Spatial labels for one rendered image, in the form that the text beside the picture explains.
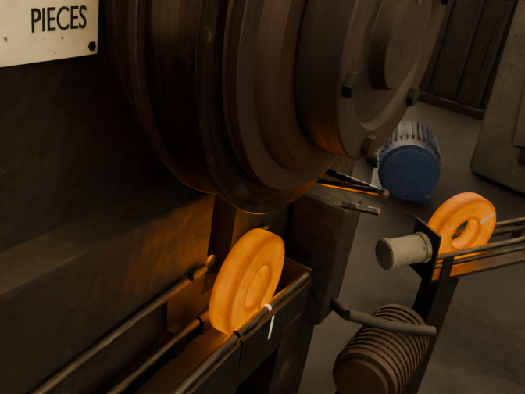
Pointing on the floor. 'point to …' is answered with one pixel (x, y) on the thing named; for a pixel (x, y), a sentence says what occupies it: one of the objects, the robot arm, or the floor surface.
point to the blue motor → (408, 163)
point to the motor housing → (380, 356)
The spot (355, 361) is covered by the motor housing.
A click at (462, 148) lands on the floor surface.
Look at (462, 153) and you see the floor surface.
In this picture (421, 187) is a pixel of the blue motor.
